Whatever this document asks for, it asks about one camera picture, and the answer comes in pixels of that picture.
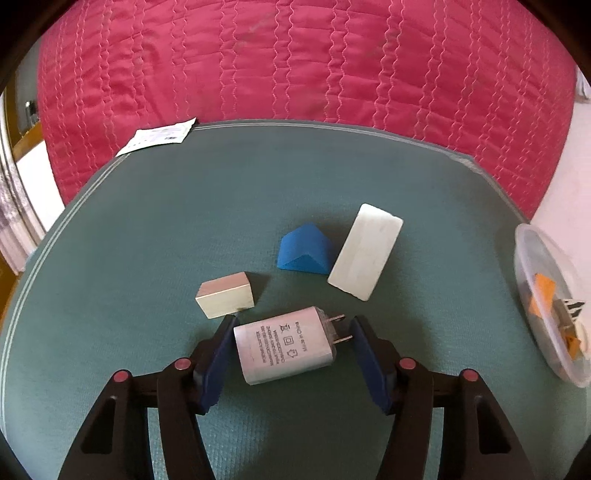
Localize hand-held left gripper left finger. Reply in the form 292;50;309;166
58;315;241;480

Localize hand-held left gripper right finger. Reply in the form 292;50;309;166
348;316;539;480

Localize white charger adapter with print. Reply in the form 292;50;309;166
233;306;354;386

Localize clear plastic container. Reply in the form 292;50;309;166
514;224;591;387

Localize pale wooden block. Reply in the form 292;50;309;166
195;272;256;319

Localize white rectangular block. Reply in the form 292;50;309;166
327;203;404;302

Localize blue triangular block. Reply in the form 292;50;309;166
277;223;334;276

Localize green mat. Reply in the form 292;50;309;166
0;120;591;480

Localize white paper packet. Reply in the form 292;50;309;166
115;117;198;158

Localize white patterned curtain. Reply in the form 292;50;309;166
0;134;47;273

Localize red quilted blanket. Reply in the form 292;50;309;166
37;0;578;217

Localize wooden frame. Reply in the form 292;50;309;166
9;99;44;160

